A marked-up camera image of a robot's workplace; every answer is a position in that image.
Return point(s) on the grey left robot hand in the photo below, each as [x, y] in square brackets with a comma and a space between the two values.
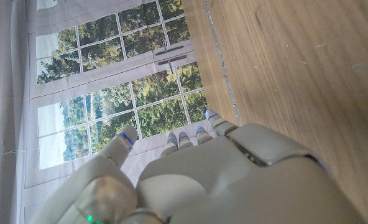
[233, 180]

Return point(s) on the printed window backdrop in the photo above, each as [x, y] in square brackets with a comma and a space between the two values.
[115, 77]

